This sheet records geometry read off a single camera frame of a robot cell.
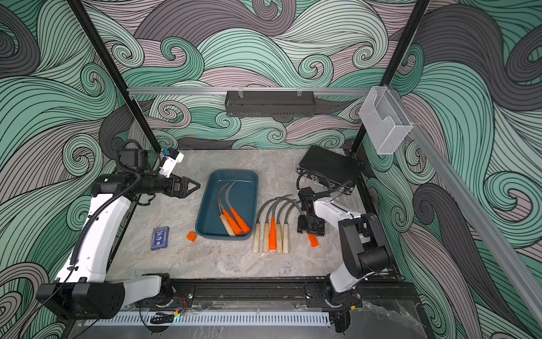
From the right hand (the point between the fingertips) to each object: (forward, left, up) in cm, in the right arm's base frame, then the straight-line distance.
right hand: (307, 232), depth 89 cm
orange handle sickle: (0, +15, +2) cm, 15 cm away
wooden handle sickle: (+3, +21, +1) cm, 22 cm away
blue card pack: (-3, +62, +3) cm, 62 cm away
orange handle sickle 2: (-3, -2, 0) cm, 4 cm away
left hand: (+7, +44, +29) cm, 53 cm away
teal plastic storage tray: (+17, +28, +3) cm, 33 cm away
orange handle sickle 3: (+3, +32, +2) cm, 32 cm away
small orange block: (-2, +49, +2) cm, 49 cm away
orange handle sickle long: (+1, +26, +3) cm, 27 cm away
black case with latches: (+31, -14, +6) cm, 34 cm away
